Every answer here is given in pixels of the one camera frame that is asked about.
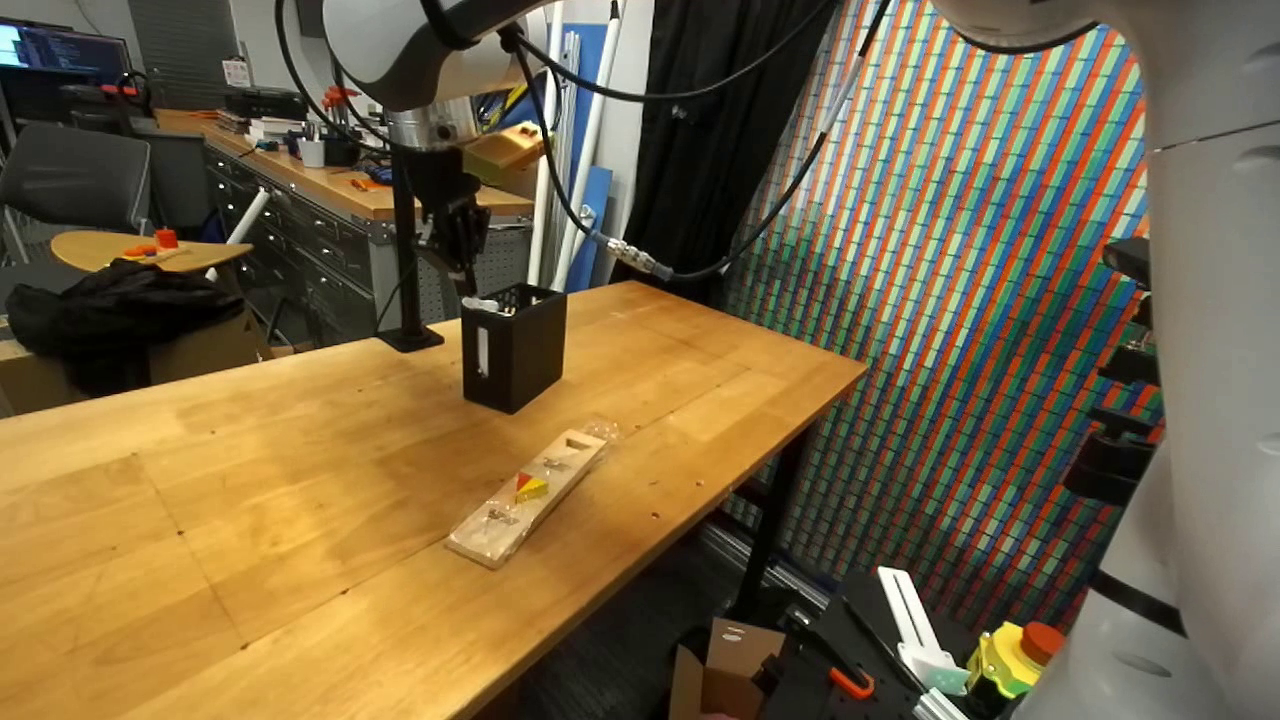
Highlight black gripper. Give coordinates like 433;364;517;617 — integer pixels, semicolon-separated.
421;142;491;293

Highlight black perforated box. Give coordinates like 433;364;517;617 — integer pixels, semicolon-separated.
458;279;572;417

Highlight small orange object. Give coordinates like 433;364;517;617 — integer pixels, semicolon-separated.
124;229;183;265

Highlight black upright pole stand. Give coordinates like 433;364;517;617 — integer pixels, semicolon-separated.
377;0;449;355

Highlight white pole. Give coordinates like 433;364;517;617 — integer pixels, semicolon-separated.
522;0;572;293

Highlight blue panel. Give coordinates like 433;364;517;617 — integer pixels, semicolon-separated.
565;19;619;296

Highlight wooden workbench with drawers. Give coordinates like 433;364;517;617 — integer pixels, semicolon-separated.
153;106;537;345

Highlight red tool on stand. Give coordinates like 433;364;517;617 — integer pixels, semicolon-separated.
314;82;362;170

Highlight black flat device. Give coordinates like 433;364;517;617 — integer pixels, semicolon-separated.
216;82;311;122

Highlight black curtain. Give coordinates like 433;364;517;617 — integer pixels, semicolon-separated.
623;0;842;310

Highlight wooden puzzle board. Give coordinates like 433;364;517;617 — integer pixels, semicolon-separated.
445;422;612;572

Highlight black bag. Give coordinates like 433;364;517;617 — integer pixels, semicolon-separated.
4;255;251;401

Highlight round wooden side table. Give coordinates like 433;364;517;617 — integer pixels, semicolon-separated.
47;229;257;279

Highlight grey office chair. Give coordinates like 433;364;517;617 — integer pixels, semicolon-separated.
0;119;155;271

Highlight black table leg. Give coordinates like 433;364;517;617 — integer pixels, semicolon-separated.
730;422;816;630

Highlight computer monitor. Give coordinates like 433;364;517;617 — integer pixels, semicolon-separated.
0;17;136;82

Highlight small cardboard box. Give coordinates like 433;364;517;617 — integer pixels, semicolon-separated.
663;612;792;720

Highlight yellow red emergency stop button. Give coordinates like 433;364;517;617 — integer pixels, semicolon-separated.
965;617;1073;705

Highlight tan wrist camera box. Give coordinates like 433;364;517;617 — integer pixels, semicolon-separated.
463;115;552;170

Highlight black cable with silver connector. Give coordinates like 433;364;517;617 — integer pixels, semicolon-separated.
496;0;882;289

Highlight thin black cable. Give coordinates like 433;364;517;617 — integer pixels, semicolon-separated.
503;17;847;106
270;0;403;151

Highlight orange handled clamp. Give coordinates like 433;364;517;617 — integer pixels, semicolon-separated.
783;603;878;706

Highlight white metal bracket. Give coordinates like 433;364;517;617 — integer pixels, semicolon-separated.
872;565;973;720

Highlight black camera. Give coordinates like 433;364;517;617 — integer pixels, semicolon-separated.
1100;234;1156;293

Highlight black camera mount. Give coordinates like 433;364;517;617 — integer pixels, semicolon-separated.
1063;293;1168;512

